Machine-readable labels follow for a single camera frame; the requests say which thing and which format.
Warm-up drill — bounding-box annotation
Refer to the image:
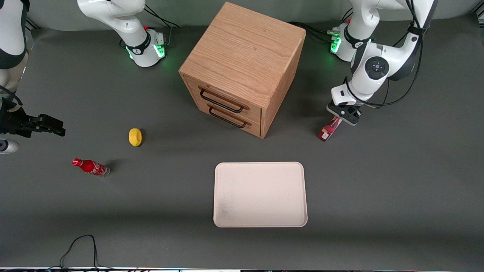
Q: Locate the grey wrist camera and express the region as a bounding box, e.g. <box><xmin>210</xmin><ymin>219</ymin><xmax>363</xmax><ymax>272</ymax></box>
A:
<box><xmin>0</xmin><ymin>139</ymin><xmax>20</xmax><ymax>154</ymax></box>
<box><xmin>327</xmin><ymin>106</ymin><xmax>360</xmax><ymax>126</ymax></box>

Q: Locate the white plastic tray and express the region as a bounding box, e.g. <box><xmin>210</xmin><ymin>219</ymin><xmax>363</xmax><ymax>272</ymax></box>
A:
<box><xmin>213</xmin><ymin>162</ymin><xmax>308</xmax><ymax>228</ymax></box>

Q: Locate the red cookie box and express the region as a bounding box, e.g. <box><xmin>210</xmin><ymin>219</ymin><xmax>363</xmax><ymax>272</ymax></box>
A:
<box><xmin>318</xmin><ymin>116</ymin><xmax>343</xmax><ymax>142</ymax></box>

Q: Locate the red cola bottle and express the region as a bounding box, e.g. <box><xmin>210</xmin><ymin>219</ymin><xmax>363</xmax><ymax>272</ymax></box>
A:
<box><xmin>72</xmin><ymin>158</ymin><xmax>110</xmax><ymax>177</ymax></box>

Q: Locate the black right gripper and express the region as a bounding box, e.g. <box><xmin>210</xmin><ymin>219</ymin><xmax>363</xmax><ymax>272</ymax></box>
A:
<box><xmin>0</xmin><ymin>108</ymin><xmax>66</xmax><ymax>138</ymax></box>

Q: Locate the black arm base cable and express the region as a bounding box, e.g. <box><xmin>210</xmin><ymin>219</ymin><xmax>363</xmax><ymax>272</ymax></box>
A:
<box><xmin>144</xmin><ymin>4</ymin><xmax>180</xmax><ymax>48</ymax></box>
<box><xmin>289</xmin><ymin>21</ymin><xmax>334</xmax><ymax>42</ymax></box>

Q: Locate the black metal drawer handle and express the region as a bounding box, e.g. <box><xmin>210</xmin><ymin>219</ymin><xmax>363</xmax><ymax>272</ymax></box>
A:
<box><xmin>207</xmin><ymin>103</ymin><xmax>252</xmax><ymax>129</ymax></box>
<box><xmin>198</xmin><ymin>86</ymin><xmax>250</xmax><ymax>114</ymax></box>

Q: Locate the yellow lemon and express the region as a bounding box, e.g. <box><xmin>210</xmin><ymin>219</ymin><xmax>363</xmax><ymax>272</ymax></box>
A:
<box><xmin>129</xmin><ymin>128</ymin><xmax>143</xmax><ymax>147</ymax></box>

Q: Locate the black right arm base cable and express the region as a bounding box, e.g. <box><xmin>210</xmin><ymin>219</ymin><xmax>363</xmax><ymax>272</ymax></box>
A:
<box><xmin>144</xmin><ymin>4</ymin><xmax>180</xmax><ymax>48</ymax></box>

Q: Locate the wooden drawer front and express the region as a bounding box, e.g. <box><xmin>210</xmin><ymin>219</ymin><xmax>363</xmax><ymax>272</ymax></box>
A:
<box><xmin>191</xmin><ymin>94</ymin><xmax>262</xmax><ymax>138</ymax></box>
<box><xmin>185</xmin><ymin>77</ymin><xmax>262</xmax><ymax>122</ymax></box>

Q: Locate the black left arm base cable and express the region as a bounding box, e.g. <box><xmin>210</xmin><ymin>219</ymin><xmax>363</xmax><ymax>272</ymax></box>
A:
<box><xmin>289</xmin><ymin>21</ymin><xmax>334</xmax><ymax>42</ymax></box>

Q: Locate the thin black looped cable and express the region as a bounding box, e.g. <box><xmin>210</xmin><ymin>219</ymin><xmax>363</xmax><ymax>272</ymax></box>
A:
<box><xmin>60</xmin><ymin>235</ymin><xmax>114</xmax><ymax>271</ymax></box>

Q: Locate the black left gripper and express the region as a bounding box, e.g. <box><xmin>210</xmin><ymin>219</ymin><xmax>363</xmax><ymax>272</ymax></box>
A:
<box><xmin>333</xmin><ymin>102</ymin><xmax>363</xmax><ymax>114</ymax></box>

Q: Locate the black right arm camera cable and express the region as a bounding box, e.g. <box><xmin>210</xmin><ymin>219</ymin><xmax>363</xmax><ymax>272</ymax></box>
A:
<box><xmin>0</xmin><ymin>85</ymin><xmax>23</xmax><ymax>114</ymax></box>

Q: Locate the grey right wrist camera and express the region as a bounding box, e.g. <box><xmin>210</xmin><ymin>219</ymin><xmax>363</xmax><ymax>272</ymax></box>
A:
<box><xmin>0</xmin><ymin>139</ymin><xmax>20</xmax><ymax>154</ymax></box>

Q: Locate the wooden drawer cabinet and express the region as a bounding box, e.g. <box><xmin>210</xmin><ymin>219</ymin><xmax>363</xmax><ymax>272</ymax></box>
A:
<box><xmin>178</xmin><ymin>2</ymin><xmax>307</xmax><ymax>139</ymax></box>

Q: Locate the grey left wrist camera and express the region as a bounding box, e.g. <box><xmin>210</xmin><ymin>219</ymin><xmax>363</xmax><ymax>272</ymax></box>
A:
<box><xmin>327</xmin><ymin>106</ymin><xmax>360</xmax><ymax>126</ymax></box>

